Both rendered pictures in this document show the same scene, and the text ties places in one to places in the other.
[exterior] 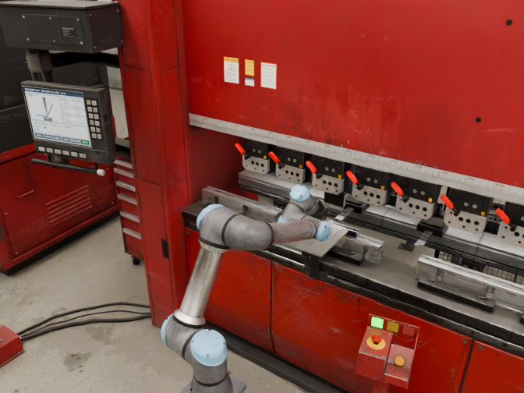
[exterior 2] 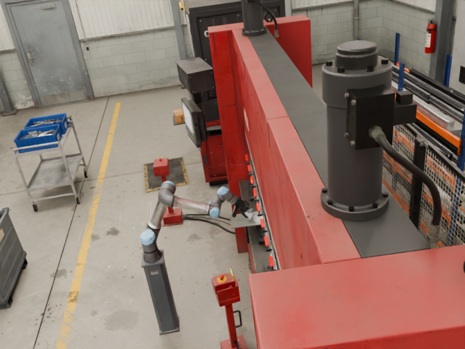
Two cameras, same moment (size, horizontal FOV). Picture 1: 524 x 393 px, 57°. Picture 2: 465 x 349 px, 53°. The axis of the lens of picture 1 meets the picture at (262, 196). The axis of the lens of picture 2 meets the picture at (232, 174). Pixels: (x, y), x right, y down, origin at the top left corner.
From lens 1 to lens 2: 286 cm
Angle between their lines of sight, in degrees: 48
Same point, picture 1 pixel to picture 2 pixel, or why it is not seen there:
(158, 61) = (221, 102)
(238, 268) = not seen: hidden behind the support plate
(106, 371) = (198, 248)
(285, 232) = (184, 204)
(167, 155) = (228, 149)
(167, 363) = (221, 260)
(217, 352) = (144, 239)
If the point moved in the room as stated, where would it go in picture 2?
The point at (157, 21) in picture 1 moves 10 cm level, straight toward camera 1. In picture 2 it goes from (220, 82) to (212, 86)
